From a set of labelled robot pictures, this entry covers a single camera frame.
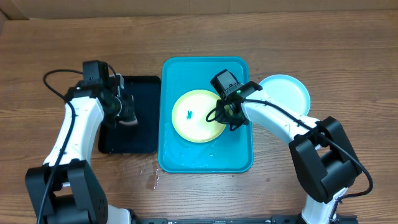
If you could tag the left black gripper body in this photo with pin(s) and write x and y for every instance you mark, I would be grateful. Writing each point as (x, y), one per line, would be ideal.
(123, 106)

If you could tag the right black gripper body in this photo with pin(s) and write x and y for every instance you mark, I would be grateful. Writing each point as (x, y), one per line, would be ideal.
(225, 116)

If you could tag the yellow-green plate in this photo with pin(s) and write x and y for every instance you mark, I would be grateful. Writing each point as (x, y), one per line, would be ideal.
(189, 116)

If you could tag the light blue plate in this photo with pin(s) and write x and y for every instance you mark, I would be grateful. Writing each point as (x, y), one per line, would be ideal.
(289, 91)

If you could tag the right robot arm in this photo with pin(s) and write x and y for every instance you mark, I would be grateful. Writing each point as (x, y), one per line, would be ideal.
(325, 162)

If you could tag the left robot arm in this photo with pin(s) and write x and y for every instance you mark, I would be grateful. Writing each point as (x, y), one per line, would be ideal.
(65, 189)

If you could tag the black plastic tray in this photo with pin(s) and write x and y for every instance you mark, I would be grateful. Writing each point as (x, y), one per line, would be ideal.
(143, 137)

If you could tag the teal plastic tray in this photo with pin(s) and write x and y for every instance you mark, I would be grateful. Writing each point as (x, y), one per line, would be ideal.
(231, 151)

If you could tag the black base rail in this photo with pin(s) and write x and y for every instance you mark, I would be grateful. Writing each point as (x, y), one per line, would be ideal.
(245, 221)

